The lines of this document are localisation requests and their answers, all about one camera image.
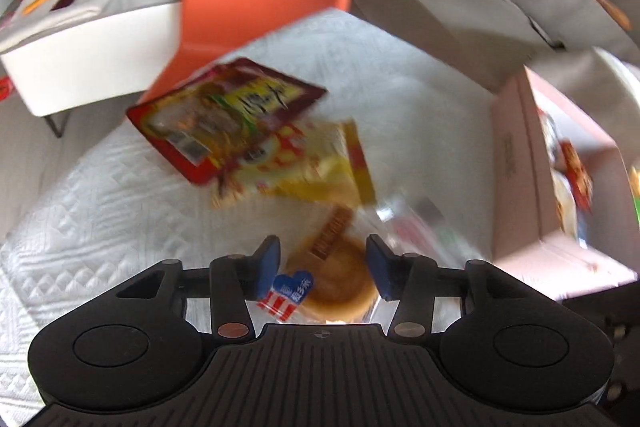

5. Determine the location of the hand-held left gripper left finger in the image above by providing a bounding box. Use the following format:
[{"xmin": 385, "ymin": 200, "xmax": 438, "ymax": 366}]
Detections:
[{"xmin": 116, "ymin": 235, "xmax": 282, "ymax": 339}]

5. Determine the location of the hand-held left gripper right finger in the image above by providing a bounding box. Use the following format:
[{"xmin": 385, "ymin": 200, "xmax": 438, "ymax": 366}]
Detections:
[{"xmin": 365, "ymin": 234, "xmax": 506, "ymax": 339}]

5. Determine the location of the clear round pastry packet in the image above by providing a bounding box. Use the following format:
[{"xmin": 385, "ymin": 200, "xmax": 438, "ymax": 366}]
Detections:
[{"xmin": 257, "ymin": 202, "xmax": 386, "ymax": 325}]

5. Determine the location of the pink cardboard box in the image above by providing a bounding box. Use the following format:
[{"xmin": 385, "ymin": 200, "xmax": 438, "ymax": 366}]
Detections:
[{"xmin": 490, "ymin": 67, "xmax": 640, "ymax": 295}]

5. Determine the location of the white round cake packet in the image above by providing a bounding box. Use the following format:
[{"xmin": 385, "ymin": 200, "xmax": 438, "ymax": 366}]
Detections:
[{"xmin": 550, "ymin": 167, "xmax": 581, "ymax": 238}]

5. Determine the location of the small cookies packet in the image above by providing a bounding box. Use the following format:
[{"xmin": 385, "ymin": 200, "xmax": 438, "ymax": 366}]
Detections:
[{"xmin": 557, "ymin": 139, "xmax": 596, "ymax": 212}]

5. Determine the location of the small clear snack packet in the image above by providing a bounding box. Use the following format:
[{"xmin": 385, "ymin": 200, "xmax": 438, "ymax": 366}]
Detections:
[{"xmin": 372, "ymin": 194, "xmax": 451, "ymax": 258}]

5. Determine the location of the yellow snack packet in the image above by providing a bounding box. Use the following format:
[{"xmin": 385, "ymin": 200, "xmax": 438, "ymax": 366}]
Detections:
[{"xmin": 212, "ymin": 119, "xmax": 377, "ymax": 210}]

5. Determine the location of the dark red snack packet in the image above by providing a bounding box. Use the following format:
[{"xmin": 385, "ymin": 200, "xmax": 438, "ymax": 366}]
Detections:
[{"xmin": 125, "ymin": 57, "xmax": 328, "ymax": 185}]

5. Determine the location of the white textured tablecloth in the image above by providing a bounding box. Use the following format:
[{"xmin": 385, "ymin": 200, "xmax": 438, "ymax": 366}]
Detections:
[{"xmin": 0, "ymin": 7, "xmax": 506, "ymax": 427}]

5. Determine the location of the orange plastic chair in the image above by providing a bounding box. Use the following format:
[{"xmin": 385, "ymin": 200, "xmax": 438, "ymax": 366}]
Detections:
[{"xmin": 139, "ymin": 0, "xmax": 355, "ymax": 105}]

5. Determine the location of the white side table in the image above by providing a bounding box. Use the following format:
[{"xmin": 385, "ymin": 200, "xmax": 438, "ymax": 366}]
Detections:
[{"xmin": 0, "ymin": 0, "xmax": 193, "ymax": 118}]

